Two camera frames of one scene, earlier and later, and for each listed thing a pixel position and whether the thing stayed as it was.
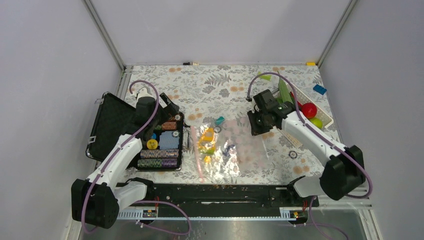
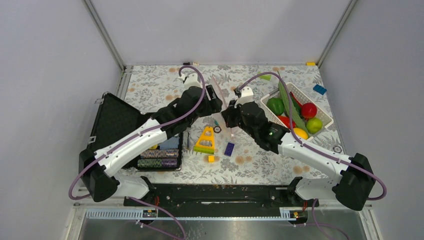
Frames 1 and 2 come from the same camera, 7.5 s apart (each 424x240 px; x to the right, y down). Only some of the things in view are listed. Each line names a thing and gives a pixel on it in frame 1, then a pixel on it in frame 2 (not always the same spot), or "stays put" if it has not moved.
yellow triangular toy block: x=206 y=145 stays put
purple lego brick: x=226 y=153 stays put
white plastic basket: x=321 y=114 stays put
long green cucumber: x=284 y=93 stays put
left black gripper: x=171 y=108 -> x=213 y=105
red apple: x=309 y=110 stays put
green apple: x=317 y=122 stays put
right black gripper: x=255 y=129 -> x=228 y=114
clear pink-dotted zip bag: x=226 y=148 -> x=217 y=93
